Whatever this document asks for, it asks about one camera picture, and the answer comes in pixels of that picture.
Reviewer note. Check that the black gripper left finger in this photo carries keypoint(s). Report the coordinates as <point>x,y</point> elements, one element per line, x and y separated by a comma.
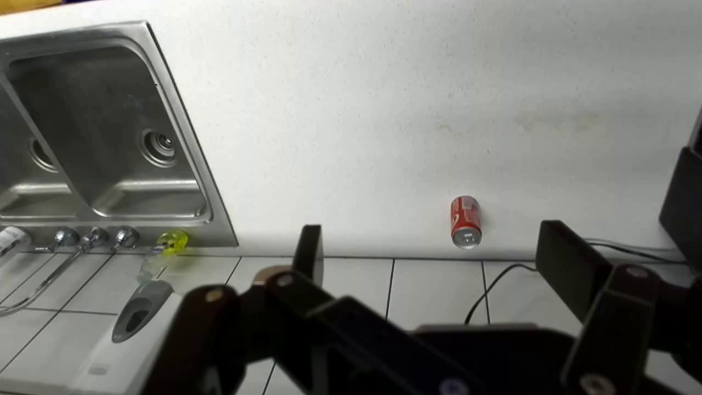
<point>326,346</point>

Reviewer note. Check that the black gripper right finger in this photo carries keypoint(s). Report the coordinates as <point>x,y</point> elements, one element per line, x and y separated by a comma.
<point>626,312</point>

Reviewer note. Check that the black coffee maker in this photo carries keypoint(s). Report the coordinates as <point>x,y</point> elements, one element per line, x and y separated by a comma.
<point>682,213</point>

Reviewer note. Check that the yellow dish soap bottle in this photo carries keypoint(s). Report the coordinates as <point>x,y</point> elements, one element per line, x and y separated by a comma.
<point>166,248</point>

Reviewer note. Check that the red soda can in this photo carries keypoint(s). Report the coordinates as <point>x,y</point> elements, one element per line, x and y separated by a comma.
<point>466,222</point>

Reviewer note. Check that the chrome sink faucet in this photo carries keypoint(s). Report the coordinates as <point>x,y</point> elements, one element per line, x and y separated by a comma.
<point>73,244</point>

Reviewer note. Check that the stainless steel sink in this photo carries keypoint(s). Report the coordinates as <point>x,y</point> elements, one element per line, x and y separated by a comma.
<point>94,133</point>

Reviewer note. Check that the white wall soap dispenser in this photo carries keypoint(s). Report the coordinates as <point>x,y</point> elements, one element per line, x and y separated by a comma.
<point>123,357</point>

